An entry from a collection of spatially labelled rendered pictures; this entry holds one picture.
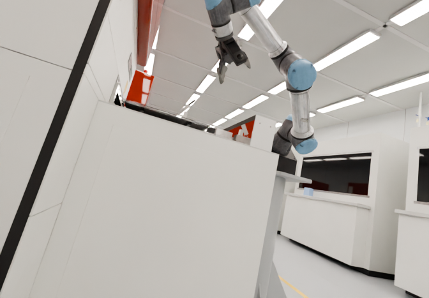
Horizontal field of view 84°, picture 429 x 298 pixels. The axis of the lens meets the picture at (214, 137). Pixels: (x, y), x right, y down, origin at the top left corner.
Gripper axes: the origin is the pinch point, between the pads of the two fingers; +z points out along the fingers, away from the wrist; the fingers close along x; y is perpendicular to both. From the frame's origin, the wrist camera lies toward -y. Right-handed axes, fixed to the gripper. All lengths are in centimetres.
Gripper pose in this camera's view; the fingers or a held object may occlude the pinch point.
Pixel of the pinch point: (236, 77)
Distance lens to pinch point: 109.2
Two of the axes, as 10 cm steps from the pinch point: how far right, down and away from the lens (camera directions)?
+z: 2.7, 6.2, 7.4
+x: -8.7, 4.9, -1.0
